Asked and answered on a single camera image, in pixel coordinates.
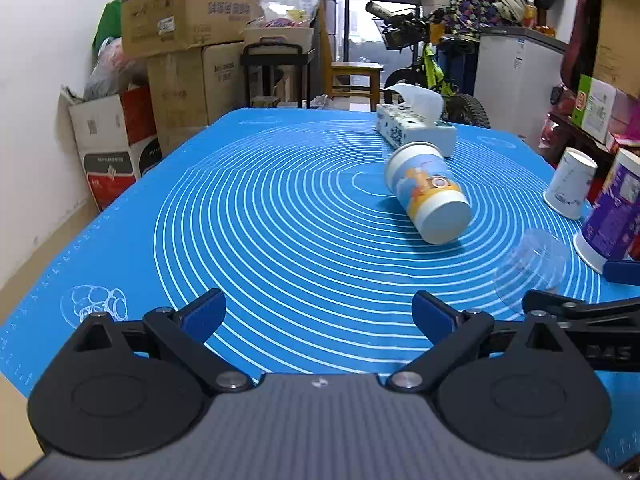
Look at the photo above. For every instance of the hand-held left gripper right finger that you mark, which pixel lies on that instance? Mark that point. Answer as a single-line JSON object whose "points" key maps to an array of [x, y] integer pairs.
{"points": [[432, 315]]}

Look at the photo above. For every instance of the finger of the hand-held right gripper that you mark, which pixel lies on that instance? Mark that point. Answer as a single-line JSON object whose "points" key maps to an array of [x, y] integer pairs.
{"points": [[595, 312], [624, 272]]}

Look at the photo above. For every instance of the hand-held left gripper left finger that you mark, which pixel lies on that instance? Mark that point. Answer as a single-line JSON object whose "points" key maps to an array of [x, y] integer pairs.
{"points": [[202, 312]]}

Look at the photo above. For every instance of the cartoon printed paper cup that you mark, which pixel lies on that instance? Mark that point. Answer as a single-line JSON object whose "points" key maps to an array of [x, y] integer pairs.
{"points": [[425, 195]]}

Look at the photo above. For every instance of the purple printed paper cup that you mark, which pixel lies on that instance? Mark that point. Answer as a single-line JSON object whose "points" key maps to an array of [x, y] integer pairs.
{"points": [[612, 215]]}

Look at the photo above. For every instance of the clear plastic cup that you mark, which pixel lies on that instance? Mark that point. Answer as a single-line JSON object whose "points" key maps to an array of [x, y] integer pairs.
{"points": [[532, 265]]}

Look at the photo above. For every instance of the white paper cup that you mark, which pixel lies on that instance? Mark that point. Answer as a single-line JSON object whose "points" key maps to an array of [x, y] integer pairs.
{"points": [[570, 185]]}

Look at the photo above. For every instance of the blue ringed silicone mat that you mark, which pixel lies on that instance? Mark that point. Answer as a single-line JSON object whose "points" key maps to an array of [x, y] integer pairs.
{"points": [[280, 240]]}

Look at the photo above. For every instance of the green and white carton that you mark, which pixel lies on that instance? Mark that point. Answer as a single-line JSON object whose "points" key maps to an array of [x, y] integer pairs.
{"points": [[597, 105]]}

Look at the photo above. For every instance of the red and white cardboard box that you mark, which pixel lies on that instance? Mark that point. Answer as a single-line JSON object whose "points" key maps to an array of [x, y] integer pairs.
{"points": [[112, 150]]}

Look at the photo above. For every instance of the printed tissue pack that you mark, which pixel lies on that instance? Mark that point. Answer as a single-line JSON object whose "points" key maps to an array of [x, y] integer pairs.
{"points": [[400, 127]]}

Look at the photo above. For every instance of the white chest freezer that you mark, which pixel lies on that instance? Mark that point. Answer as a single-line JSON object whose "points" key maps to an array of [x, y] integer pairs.
{"points": [[515, 85]]}

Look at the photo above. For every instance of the tall brown cardboard box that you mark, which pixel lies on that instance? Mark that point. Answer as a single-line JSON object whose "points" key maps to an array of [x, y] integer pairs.
{"points": [[185, 95]]}

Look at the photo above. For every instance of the flat brown cardboard box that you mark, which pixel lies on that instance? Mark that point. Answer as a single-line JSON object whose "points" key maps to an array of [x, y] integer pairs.
{"points": [[617, 42]]}

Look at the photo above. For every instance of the green and black bicycle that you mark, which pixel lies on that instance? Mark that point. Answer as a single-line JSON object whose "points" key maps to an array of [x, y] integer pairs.
{"points": [[432, 67]]}

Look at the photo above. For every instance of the dark red garment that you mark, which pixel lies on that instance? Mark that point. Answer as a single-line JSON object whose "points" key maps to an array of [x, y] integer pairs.
{"points": [[580, 25]]}

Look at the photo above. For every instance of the wooden stool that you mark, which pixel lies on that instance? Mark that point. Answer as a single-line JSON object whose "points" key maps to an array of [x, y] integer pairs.
{"points": [[356, 67]]}

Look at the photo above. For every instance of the clear plastic bag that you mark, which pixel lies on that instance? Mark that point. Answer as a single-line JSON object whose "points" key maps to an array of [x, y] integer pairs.
{"points": [[112, 67]]}

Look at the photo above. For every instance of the black utility cart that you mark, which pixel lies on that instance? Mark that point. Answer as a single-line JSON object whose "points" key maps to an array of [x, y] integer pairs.
{"points": [[272, 52]]}

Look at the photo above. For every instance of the orange juice bottle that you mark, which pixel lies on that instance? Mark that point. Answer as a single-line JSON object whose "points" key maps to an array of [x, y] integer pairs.
{"points": [[530, 12]]}

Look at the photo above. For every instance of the white storage bin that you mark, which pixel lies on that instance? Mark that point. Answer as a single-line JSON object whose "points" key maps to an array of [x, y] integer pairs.
{"points": [[280, 37]]}

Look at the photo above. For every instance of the green bag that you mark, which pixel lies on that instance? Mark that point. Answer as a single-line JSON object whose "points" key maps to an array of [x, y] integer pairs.
{"points": [[110, 25]]}

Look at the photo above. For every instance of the large brown cardboard box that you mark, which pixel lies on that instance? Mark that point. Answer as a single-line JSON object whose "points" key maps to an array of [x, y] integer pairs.
{"points": [[185, 10]]}

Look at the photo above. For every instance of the colourful patterned cloth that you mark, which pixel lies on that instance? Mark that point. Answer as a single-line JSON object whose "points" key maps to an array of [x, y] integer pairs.
{"points": [[472, 5]]}

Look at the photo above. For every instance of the window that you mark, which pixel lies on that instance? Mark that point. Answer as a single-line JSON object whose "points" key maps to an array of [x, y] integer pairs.
{"points": [[357, 10]]}

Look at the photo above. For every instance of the plastic bag of goods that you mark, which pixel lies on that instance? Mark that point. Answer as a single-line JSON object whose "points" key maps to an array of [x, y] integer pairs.
{"points": [[290, 10]]}

